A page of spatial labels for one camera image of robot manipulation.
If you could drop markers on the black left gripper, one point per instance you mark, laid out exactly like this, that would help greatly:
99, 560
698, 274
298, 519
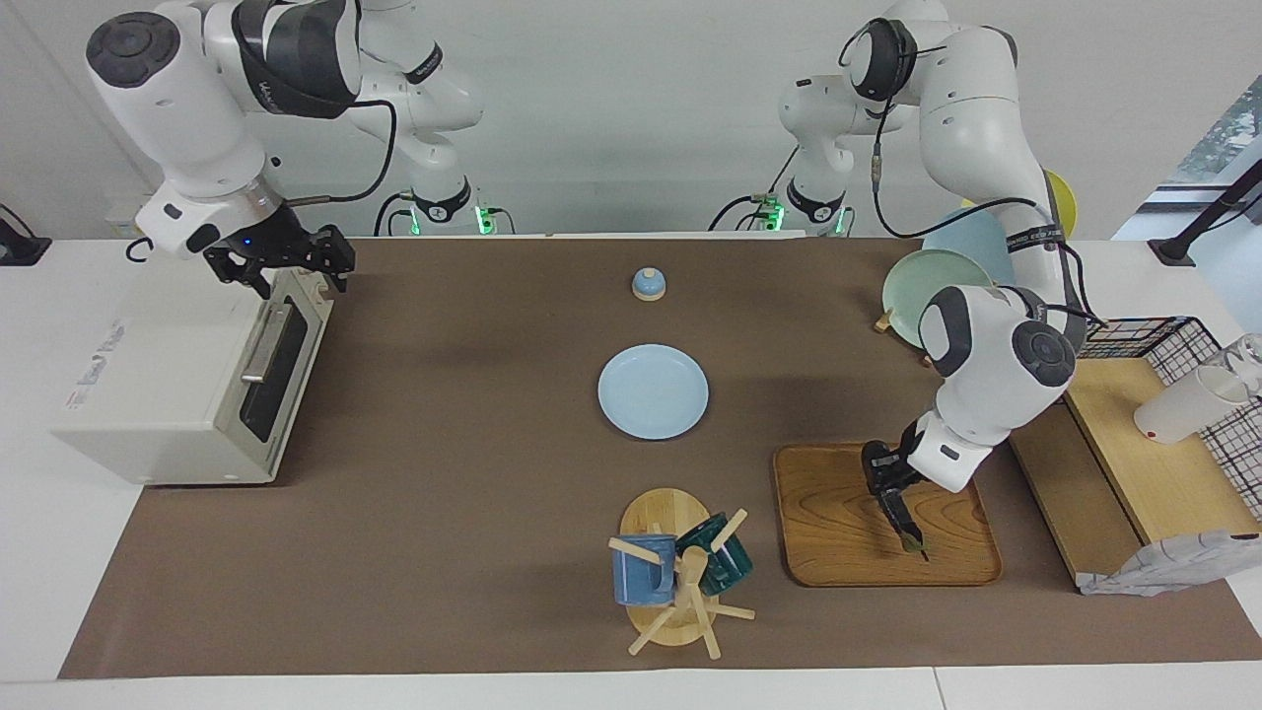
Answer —
887, 463

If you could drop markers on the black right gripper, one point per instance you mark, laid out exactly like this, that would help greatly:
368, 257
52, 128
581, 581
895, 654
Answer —
271, 242

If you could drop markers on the glass oven door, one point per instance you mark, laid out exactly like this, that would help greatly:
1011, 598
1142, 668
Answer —
286, 375

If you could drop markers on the small light blue plate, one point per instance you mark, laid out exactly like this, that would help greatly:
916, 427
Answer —
653, 391

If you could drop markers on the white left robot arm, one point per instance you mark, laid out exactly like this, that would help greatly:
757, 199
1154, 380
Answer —
986, 128

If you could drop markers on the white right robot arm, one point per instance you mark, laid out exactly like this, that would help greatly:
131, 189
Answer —
187, 108

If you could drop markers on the white toaster oven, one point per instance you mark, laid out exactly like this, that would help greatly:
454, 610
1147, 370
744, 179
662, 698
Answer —
138, 365

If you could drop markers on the wooden serving tray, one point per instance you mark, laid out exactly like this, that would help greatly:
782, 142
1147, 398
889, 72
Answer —
838, 523

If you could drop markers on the dark green mug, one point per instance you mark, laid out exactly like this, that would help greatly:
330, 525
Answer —
725, 567

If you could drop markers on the wooden plate rack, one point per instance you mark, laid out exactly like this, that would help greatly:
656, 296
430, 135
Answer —
884, 320

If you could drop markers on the pale green plate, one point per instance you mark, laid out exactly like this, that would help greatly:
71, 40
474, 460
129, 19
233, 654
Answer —
922, 286

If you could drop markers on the wooden mug tree stand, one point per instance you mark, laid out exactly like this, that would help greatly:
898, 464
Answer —
666, 513

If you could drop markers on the blue mug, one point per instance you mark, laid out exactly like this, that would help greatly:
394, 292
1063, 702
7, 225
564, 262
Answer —
641, 582

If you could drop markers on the black desk object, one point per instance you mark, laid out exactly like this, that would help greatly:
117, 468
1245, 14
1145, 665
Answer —
20, 247

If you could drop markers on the grey marbled cloth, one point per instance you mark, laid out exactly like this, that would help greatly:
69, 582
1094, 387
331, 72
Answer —
1173, 567

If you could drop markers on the large pale blue plate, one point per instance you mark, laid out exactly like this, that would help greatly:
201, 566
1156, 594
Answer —
971, 237

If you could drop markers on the white cup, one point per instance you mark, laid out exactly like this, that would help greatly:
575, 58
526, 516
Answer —
1183, 409

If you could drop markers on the brown table mat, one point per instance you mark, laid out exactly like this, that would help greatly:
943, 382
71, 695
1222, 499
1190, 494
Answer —
493, 542

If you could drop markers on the yellow plate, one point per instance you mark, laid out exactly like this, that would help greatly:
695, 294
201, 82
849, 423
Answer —
1065, 202

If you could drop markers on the clear glass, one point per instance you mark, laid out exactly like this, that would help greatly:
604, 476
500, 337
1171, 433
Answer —
1247, 355

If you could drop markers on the black clamp stand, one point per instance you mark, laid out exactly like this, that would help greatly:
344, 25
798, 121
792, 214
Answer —
1208, 212

